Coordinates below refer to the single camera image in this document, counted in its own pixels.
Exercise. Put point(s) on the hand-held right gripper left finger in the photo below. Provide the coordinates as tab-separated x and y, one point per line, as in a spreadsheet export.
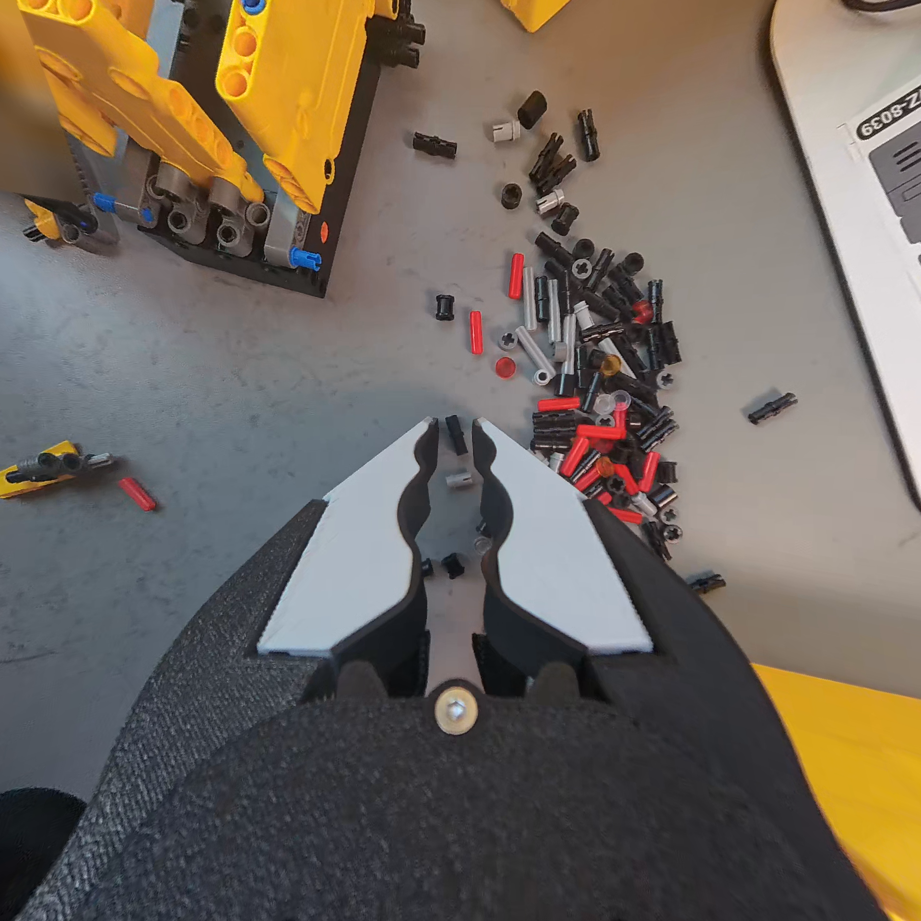
353	575

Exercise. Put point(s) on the yellow bin with small parts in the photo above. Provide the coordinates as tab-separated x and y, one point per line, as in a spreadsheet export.
850	777

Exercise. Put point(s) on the yellow black lego model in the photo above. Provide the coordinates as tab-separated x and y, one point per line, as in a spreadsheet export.
295	72

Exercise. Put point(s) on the white book stand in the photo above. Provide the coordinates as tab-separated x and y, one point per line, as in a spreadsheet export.
806	86

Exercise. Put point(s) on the small yellow lego subassembly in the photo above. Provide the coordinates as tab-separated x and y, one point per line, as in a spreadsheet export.
28	472

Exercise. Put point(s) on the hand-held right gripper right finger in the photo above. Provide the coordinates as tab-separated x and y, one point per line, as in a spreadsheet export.
569	575

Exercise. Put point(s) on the small light grey lego piece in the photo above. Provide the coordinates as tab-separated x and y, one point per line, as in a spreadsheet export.
460	479

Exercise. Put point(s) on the pile of small lego pins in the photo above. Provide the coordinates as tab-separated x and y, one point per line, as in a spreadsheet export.
590	446

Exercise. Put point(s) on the printed instruction sheet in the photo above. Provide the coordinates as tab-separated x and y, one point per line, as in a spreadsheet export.
892	201

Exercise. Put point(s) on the red lego pin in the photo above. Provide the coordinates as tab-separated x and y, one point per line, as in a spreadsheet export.
138	493
477	331

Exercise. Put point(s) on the large yellow storage bin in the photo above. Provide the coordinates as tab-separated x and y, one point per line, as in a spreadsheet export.
535	12

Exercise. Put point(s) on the black textured pad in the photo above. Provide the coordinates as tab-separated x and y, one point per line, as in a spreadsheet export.
28	864

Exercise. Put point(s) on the small black lego bush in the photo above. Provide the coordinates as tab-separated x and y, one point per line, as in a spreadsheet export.
451	564

